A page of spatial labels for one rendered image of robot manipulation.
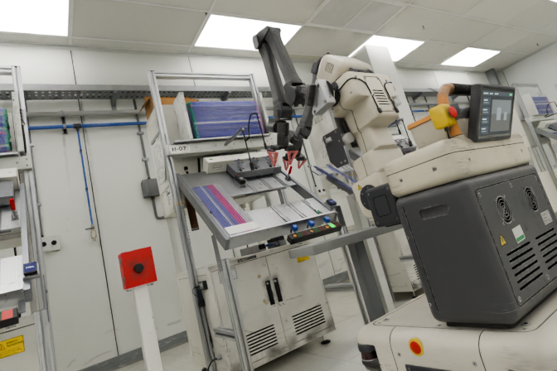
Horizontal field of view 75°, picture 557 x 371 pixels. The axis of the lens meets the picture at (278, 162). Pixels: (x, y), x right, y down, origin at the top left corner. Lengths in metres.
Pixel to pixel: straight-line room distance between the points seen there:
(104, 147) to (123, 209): 0.63
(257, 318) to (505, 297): 1.33
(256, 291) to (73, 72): 2.88
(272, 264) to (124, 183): 1.98
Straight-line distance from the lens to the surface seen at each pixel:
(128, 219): 3.64
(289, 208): 2.05
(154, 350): 1.78
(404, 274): 2.91
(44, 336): 1.61
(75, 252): 3.57
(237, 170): 2.26
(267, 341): 2.17
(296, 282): 2.25
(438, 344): 1.26
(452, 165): 1.12
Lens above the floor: 0.66
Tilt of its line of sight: 12 degrees up
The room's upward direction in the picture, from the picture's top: 15 degrees counter-clockwise
